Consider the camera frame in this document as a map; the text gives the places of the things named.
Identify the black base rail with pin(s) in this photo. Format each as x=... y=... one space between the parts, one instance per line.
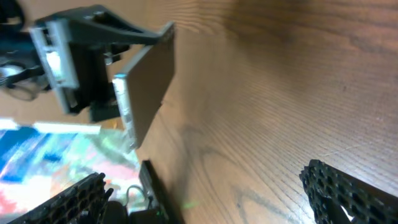
x=159 y=207

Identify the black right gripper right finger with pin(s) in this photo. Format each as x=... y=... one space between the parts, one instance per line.
x=336 y=197

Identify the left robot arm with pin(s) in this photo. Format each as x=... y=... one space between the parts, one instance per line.
x=20 y=63

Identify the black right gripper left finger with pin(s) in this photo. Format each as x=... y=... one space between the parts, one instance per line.
x=83 y=202

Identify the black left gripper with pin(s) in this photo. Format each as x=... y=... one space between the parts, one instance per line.
x=67 y=43

